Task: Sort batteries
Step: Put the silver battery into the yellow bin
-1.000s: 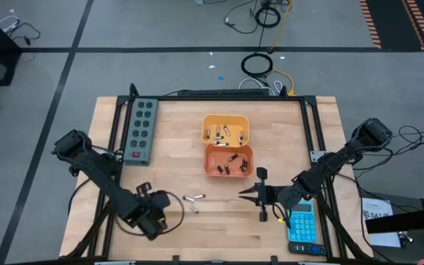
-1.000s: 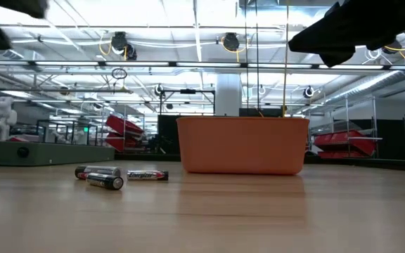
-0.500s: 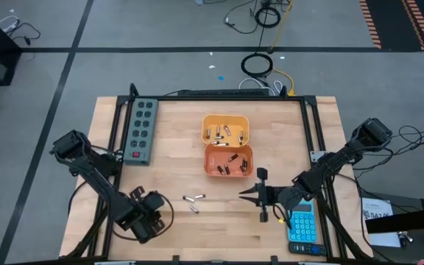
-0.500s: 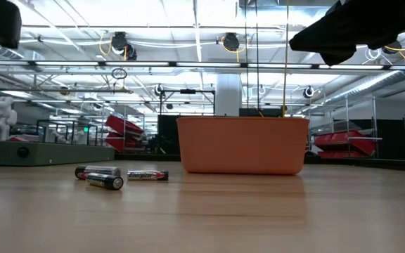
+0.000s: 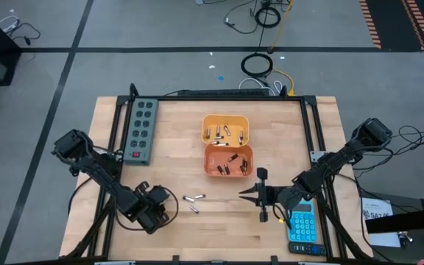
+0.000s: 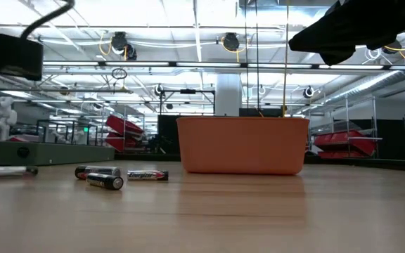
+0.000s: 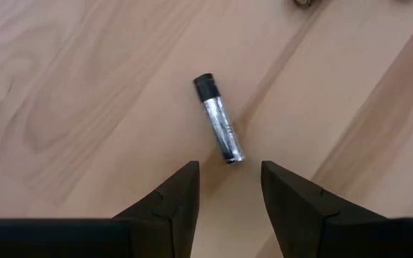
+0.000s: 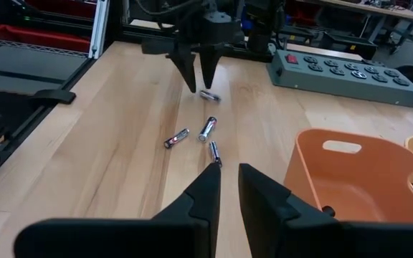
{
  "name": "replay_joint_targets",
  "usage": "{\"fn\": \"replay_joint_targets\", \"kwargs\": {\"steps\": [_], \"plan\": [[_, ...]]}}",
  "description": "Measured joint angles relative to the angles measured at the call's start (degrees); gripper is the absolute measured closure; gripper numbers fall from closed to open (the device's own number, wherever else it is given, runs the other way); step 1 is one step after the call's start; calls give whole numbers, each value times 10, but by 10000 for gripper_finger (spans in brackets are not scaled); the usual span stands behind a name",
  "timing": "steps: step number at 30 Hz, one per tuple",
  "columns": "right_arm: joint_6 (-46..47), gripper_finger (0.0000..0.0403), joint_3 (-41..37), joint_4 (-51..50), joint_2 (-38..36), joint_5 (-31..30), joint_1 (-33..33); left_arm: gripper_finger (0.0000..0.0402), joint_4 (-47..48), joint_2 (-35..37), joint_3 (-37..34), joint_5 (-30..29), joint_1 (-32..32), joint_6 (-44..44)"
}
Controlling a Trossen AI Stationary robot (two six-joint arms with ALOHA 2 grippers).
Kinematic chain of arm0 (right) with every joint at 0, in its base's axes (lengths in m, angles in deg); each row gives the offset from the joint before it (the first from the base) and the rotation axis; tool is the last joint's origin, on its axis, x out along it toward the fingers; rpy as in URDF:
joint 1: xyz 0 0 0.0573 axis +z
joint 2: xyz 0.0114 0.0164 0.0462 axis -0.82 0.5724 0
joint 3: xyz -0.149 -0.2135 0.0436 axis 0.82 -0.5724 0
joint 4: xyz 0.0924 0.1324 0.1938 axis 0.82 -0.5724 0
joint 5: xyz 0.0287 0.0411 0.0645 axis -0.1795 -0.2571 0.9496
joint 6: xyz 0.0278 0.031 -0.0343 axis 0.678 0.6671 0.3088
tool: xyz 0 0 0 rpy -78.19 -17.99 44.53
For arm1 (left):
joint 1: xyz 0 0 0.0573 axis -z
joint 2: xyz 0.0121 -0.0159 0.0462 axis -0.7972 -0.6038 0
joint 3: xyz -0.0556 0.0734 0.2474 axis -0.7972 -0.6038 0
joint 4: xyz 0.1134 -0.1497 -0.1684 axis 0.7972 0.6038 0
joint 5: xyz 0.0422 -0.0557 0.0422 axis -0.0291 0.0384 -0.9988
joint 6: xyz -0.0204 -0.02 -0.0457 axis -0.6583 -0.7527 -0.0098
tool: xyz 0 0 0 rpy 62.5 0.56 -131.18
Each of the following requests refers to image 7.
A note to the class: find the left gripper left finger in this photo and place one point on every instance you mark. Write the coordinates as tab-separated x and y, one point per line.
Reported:
167	215

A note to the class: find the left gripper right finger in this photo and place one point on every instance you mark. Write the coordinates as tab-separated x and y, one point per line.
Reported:
299	215

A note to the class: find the silver black battery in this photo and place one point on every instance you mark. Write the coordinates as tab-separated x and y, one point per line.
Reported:
219	118

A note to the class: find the small cylindrical battery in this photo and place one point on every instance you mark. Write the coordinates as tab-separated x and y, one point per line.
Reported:
303	2

